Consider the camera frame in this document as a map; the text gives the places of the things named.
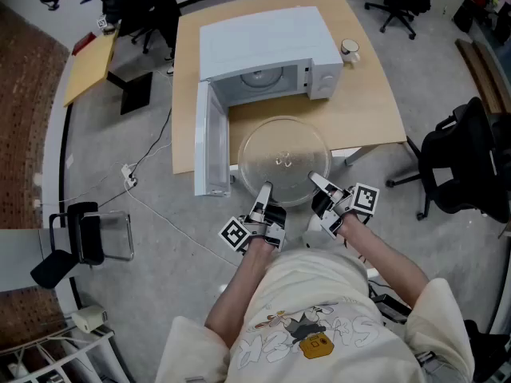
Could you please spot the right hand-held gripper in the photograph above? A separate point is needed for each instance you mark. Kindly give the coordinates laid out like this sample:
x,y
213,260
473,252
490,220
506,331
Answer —
x,y
365,200

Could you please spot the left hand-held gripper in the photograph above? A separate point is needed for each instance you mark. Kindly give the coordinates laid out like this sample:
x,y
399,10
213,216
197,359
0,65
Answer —
x,y
271,234

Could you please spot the round glass turntable plate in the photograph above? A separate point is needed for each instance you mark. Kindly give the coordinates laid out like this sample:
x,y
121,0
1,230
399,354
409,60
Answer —
x,y
279,142

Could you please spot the person's right forearm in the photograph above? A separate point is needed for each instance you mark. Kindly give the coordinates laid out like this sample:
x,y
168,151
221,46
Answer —
x,y
379,253

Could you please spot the person's left forearm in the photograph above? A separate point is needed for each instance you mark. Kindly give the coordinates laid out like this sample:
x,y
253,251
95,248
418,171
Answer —
x,y
239,289

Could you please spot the white microwave door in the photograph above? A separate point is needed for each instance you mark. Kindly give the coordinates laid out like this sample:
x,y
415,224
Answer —
x,y
207,142

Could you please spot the white mug with dark rim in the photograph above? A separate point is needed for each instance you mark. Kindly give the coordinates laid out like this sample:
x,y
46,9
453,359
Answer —
x,y
349,52

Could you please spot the white power strip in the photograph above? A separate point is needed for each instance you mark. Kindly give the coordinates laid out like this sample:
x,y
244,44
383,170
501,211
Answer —
x,y
127,172

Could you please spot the black power pack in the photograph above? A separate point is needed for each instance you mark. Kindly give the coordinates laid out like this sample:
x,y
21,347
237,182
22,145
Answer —
x,y
389,305

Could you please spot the white microwave oven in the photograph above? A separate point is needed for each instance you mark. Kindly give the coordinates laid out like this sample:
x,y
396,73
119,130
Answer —
x,y
263,38

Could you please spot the cream printed t-shirt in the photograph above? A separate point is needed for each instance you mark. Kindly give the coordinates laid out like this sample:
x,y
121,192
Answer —
x,y
319,353

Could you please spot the black folding chair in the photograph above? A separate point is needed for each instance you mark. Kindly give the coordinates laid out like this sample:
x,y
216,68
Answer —
x,y
85,234

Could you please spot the white adapter box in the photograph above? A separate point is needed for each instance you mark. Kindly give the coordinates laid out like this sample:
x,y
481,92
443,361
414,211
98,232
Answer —
x,y
88,318

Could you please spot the small wooden side table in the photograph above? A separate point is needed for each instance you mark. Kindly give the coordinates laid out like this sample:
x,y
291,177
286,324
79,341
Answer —
x,y
89,66

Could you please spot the white shelf rack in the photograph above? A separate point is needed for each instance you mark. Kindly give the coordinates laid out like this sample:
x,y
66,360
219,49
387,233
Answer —
x,y
96,343

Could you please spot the red box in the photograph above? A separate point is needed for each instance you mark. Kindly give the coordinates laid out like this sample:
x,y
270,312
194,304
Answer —
x,y
84,43

